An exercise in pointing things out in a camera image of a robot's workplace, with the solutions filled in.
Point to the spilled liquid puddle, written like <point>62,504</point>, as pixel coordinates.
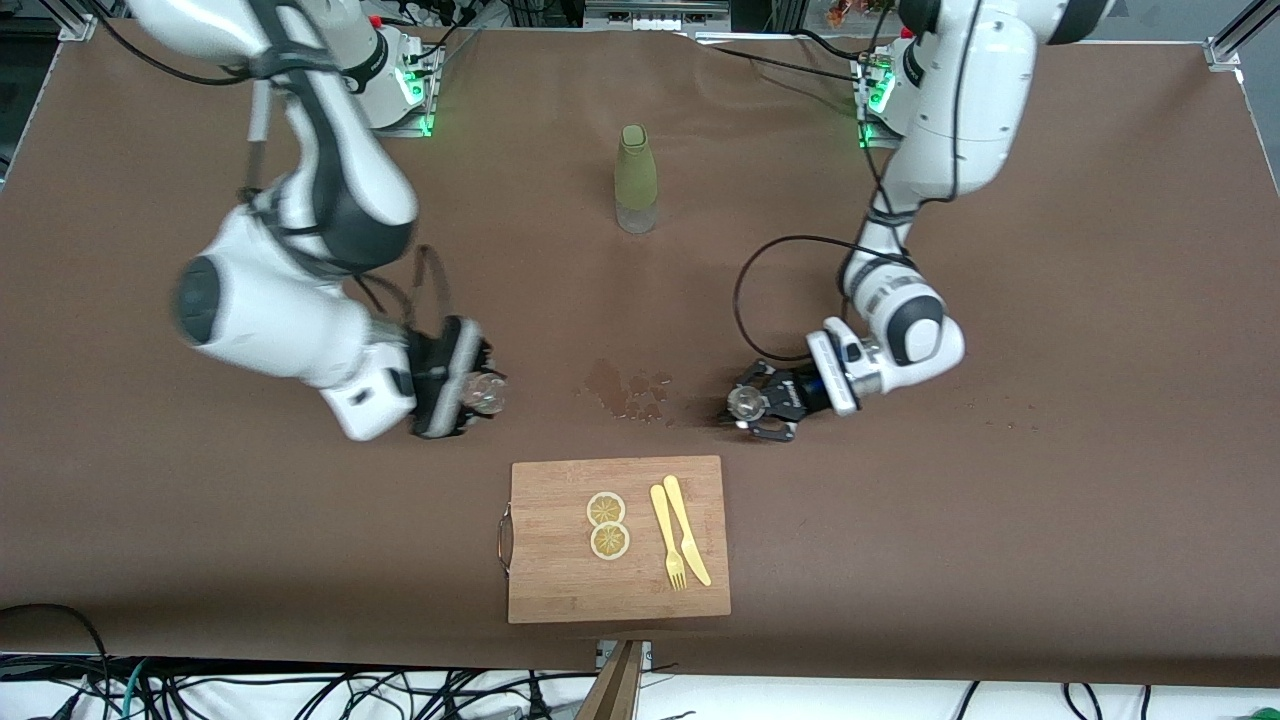
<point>603,380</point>

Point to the steel double jigger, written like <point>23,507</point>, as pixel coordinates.
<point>745,403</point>

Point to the lemon slice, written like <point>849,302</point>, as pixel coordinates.
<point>610,541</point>
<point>606,509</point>

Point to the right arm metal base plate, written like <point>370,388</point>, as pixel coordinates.
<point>425,125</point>

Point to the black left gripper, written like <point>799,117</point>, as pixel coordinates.
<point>793,391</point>

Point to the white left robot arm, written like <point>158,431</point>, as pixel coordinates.
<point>960,100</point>

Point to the yellow plastic fork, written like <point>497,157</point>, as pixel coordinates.
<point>662,520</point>

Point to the aluminium frame profile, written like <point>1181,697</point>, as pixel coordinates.
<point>1225,48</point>
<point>78,28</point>

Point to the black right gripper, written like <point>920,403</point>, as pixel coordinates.
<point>436,372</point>

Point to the wooden post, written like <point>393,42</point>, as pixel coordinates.
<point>615,695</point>

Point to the small metal bracket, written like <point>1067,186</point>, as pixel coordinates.
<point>648,652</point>

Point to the yellow plastic knife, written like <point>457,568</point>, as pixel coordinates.
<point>683,520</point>

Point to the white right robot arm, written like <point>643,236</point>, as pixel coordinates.
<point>270,310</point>

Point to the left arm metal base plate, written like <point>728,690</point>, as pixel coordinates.
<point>870,130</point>

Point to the green bottle with clear base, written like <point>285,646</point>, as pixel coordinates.
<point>636,170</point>

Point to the small clear glass cup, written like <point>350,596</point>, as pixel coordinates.
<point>487,395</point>

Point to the grey power strip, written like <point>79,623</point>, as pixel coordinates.
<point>655,15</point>

